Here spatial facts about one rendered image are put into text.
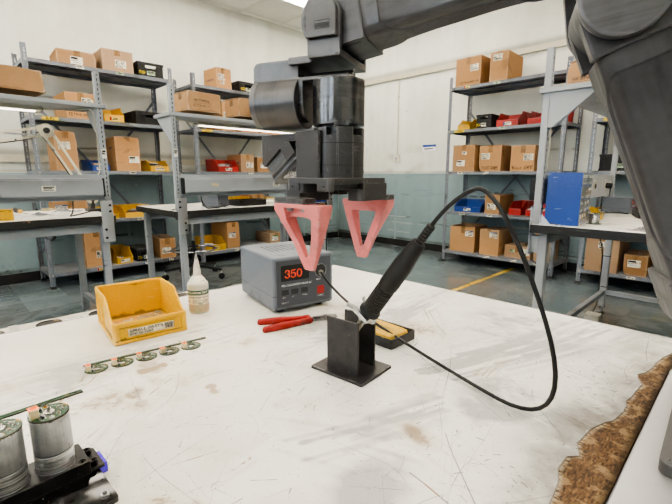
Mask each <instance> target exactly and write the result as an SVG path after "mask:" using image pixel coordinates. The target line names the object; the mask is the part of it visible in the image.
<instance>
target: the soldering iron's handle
mask: <svg viewBox="0 0 672 504"><path fill-rule="evenodd" d="M430 224H431V223H428V224H427V225H426V227H425V228H424V229H423V230H422V232H421V233H420V235H419V236H418V238H414V239H412V240H411V241H410V242H409V243H408V244H407V246H406V247H405V248H404V249H403V250H402V251H401V252H400V253H399V255H398V256H397V257H396V258H395V259H394V260H393V262H392V263H391V264H390V266H389V267H388V269H387V270H386V271H385V273H384V274H383V276H382V277H381V278H380V281H379V282H378V284H377V285H376V286H375V288H374V289H373V291H372V292H371V294H370V295H369V296H368V298H367V299H366V301H365V302H362V303H361V305H360V311H361V313H362V314H363V315H364V316H365V317H367V318H368V319H371V320H376V319H378V317H379V316H380V312H381V311H382V309H383V308H384V307H385V305H386V304H387V303H388V301H389V300H390V299H391V297H392V296H393V295H394V293H395V292H396V291H397V290H398V289H399V287H400V286H401V285H402V283H403V282H404V281H405V279H406V278H407V277H408V275H409V274H410V272H411V271H412V269H413V268H414V266H415V264H416V262H417V261H418V259H419V257H420V256H421V254H422V252H423V250H424V248H425V244H424V242H426V240H427V239H428V238H429V236H430V235H431V234H432V232H433V231H434V230H435V226H434V227H432V226H431V225H430Z"/></svg>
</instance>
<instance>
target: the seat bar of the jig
mask: <svg viewBox="0 0 672 504"><path fill-rule="evenodd" d="M74 449H75V457H76V461H75V462H74V464H73V465H72V466H71V467H69V468H68V469H66V470H64V471H62V472H60V473H58V474H55V475H51V476H38V475H36V472H35V465H34V462H32V463H29V464H28V466H29V473H30V481H29V482H28V483H27V484H26V485H25V486H24V487H23V488H21V489H20V490H18V491H17V492H15V493H13V494H10V495H8V496H5V497H1V498H0V504H26V503H28V502H30V501H32V500H34V499H36V498H39V497H41V496H43V495H45V494H47V493H49V492H52V491H54V490H56V489H58V488H60V487H62V486H64V485H67V484H69V483H71V482H73V481H75V480H77V479H80V478H82V477H84V476H86V475H88V474H90V473H92V470H91V462H90V459H89V458H88V456H87V455H86V454H85V452H84V451H83V449H82V448H81V446H80V445H79V444H76V445H74Z"/></svg>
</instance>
